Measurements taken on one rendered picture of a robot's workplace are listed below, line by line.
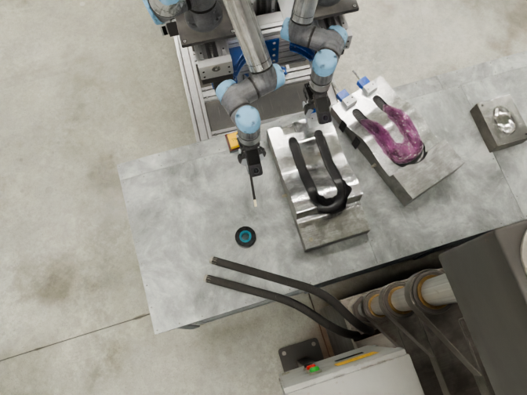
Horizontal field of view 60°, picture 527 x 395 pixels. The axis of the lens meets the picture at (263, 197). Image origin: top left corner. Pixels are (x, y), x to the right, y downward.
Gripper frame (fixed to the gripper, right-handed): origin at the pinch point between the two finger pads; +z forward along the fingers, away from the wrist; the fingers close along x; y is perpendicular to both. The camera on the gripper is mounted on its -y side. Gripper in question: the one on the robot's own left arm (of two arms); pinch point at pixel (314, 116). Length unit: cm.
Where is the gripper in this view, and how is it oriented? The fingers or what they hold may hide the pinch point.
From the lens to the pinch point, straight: 184.4
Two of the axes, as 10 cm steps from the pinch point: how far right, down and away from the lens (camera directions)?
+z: -0.1, 3.1, 9.5
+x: -9.6, 2.7, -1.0
